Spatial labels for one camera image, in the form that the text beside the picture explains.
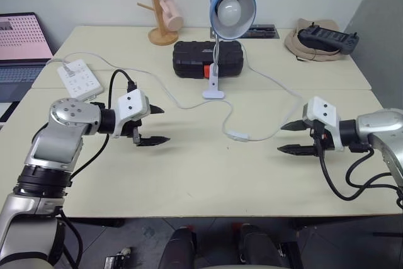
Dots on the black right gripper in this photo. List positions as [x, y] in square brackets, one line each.
[321, 138]

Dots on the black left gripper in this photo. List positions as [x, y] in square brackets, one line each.
[129, 129]

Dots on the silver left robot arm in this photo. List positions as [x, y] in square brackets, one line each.
[60, 124]

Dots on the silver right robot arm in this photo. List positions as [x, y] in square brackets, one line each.
[378, 124]

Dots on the blue clip desk lamp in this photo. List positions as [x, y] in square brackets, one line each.
[233, 7]

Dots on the black plastic tool case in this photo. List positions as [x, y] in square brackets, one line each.
[192, 58]

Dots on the beige cloth hat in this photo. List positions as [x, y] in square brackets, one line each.
[315, 53]

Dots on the white power strip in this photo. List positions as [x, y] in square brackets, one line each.
[80, 78]

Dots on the black handheld controller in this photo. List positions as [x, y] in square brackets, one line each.
[330, 37]

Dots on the pink mug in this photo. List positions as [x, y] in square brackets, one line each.
[171, 17]

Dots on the wooden mug tree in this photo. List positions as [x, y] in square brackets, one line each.
[157, 14]

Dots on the dark rounded shape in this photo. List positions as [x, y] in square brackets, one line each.
[258, 247]
[178, 250]

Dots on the small black device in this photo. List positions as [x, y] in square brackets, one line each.
[116, 259]

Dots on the open laptop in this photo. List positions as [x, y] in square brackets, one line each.
[19, 45]

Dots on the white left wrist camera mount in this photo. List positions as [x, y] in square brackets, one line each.
[130, 105]

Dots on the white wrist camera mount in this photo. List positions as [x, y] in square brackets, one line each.
[324, 110]
[130, 105]

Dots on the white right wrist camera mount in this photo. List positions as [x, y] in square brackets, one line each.
[324, 110]

